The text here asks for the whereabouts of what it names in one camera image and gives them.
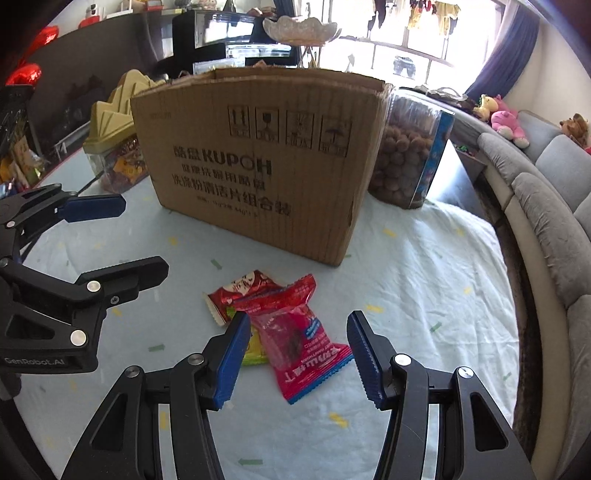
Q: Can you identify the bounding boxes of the yellow-green plush toy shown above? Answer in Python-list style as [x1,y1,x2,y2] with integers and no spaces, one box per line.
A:
[473,93,504,121]

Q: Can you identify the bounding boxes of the small yellow-green candy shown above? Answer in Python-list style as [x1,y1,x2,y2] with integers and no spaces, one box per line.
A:
[240,325,269,367]

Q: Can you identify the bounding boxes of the blue curtain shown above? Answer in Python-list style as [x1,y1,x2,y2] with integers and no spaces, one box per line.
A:
[464,0,541,100]

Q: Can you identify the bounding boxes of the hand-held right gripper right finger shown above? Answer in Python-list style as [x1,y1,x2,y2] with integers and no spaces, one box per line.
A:
[346,310,536,480]

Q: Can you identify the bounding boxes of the red foil balloon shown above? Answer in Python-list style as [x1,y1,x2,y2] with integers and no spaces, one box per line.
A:
[4,65,42,88]
[32,25,61,47]

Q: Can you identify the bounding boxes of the brown cardboard box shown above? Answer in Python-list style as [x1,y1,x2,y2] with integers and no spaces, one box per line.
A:
[130,68,394,268]

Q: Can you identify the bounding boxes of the hanging clothes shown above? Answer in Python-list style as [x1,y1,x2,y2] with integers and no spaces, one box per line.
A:
[369,0,462,35]

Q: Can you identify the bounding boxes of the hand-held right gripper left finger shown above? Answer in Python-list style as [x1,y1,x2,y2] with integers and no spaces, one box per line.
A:
[60,311,252,480]

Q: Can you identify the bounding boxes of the red translucent snack packet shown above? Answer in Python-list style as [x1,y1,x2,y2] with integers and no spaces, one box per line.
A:
[233,274,355,405]

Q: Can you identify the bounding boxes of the pink plush toy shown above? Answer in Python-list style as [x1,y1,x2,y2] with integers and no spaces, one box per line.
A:
[490,102,531,149]

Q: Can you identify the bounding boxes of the light blue tablecloth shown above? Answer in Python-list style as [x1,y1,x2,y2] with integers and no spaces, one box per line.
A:
[14,138,520,480]

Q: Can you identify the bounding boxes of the grey sofa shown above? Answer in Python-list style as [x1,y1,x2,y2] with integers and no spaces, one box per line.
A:
[475,110,591,480]

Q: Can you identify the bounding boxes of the black piano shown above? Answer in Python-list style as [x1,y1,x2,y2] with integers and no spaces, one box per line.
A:
[172,8,301,77]

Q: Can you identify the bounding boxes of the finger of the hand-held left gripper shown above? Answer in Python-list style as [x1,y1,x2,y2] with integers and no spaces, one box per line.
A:
[0,256,170,356]
[0,184,126,259]

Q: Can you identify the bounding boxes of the brown plush toy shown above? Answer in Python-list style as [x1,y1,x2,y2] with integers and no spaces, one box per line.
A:
[560,113,591,151]

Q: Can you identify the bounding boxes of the shelf of colourful packets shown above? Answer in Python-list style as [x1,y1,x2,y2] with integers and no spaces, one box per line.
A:
[0,134,44,190]

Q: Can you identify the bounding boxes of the glass fruit bowl on stand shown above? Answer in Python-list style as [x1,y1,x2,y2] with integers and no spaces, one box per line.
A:
[262,14,341,70]

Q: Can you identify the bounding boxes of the small red face-print packet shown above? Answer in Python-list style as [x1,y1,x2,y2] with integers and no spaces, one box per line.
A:
[205,270,287,326]

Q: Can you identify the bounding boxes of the gold-lidded clear candy container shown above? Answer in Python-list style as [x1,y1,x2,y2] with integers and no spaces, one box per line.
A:
[83,69,167,195]

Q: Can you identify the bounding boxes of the clear jar of brown balls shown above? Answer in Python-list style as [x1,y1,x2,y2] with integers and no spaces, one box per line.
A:
[367,90,455,210]

